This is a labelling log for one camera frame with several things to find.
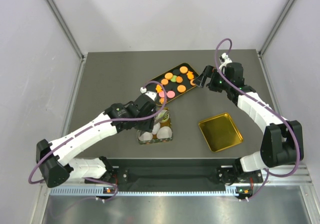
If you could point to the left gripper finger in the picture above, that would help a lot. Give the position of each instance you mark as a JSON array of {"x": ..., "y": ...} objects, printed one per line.
[
  {"x": 160, "y": 116},
  {"x": 165, "y": 115}
]

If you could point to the square green cookie tin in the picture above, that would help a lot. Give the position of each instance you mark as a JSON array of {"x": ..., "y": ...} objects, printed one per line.
[{"x": 155, "y": 139}]

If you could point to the white paper cup bottom-right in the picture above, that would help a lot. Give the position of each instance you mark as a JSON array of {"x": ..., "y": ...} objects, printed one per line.
[{"x": 164, "y": 132}]

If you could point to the pink sandwich cookie right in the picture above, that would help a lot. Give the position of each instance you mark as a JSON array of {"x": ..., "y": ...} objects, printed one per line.
[{"x": 171, "y": 94}]

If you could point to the white paper cup bottom-left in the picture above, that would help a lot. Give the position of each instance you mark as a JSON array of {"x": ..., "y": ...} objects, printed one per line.
[{"x": 145, "y": 137}]

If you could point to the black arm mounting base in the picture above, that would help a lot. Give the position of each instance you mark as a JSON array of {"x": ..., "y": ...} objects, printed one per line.
[{"x": 178, "y": 174}]

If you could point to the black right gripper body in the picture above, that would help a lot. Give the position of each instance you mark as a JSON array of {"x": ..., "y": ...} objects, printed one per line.
[{"x": 215, "y": 83}]

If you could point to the orange round cookie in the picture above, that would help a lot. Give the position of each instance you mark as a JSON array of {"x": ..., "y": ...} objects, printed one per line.
[
  {"x": 168, "y": 76},
  {"x": 183, "y": 70},
  {"x": 164, "y": 82},
  {"x": 181, "y": 88}
]

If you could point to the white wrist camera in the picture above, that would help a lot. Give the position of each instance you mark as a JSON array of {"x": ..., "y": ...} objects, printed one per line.
[
  {"x": 148, "y": 95},
  {"x": 224, "y": 60}
]

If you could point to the orange bear cookie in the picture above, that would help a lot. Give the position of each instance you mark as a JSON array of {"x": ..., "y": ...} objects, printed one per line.
[{"x": 190, "y": 75}]

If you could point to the black gold-rimmed cookie tray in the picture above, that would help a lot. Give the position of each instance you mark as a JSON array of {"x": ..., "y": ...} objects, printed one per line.
[{"x": 186, "y": 81}]

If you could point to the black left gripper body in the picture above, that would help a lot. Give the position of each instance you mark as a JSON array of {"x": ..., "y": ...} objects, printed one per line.
[{"x": 144, "y": 125}]

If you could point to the orange fish-shaped cookie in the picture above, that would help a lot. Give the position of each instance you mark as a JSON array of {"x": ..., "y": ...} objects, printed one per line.
[{"x": 158, "y": 88}]

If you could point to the orange star meringue cookie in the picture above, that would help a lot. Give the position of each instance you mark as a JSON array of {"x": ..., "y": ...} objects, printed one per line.
[{"x": 161, "y": 100}]

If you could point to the pink sandwich cookie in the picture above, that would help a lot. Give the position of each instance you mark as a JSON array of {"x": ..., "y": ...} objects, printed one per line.
[
  {"x": 171, "y": 94},
  {"x": 162, "y": 94}
]

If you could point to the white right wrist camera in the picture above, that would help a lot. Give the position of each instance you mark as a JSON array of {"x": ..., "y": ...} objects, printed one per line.
[{"x": 224, "y": 60}]

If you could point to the green and orange cookie pair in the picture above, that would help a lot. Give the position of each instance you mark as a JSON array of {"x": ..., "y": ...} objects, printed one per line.
[{"x": 176, "y": 79}]

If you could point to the white paper cup top-right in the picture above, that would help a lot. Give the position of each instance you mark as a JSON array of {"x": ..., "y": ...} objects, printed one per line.
[{"x": 169, "y": 115}]

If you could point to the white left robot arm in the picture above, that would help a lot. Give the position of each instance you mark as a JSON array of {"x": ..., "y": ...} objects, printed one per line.
[{"x": 57, "y": 159}]

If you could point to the pink sandwich cookie left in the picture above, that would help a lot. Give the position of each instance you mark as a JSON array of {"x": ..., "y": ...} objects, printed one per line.
[{"x": 162, "y": 94}]

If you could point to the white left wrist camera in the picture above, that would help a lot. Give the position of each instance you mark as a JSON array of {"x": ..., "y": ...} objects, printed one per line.
[{"x": 148, "y": 95}]

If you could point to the black sandwich cookie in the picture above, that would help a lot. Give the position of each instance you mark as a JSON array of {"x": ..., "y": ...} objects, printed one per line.
[
  {"x": 176, "y": 72},
  {"x": 168, "y": 87}
]

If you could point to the orange round cookie right edge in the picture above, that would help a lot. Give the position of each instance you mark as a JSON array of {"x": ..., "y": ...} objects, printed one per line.
[{"x": 192, "y": 82}]

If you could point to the white paper cup centre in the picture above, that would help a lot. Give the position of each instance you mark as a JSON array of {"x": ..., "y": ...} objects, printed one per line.
[{"x": 156, "y": 128}]

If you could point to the gold tin lid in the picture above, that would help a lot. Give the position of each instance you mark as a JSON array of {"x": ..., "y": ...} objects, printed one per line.
[{"x": 220, "y": 132}]

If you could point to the orange round cookie top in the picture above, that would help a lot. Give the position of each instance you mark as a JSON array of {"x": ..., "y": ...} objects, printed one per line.
[{"x": 183, "y": 70}]

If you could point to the aluminium slotted cable rail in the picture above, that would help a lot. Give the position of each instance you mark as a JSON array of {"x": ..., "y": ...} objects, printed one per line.
[{"x": 103, "y": 191}]

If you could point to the black sandwich cookie top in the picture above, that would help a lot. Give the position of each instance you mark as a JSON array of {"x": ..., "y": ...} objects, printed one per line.
[{"x": 176, "y": 72}]

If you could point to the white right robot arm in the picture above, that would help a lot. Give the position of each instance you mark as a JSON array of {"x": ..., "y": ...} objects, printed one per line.
[{"x": 282, "y": 141}]

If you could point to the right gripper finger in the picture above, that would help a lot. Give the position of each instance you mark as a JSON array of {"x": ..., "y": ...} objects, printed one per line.
[
  {"x": 200, "y": 81},
  {"x": 208, "y": 71}
]

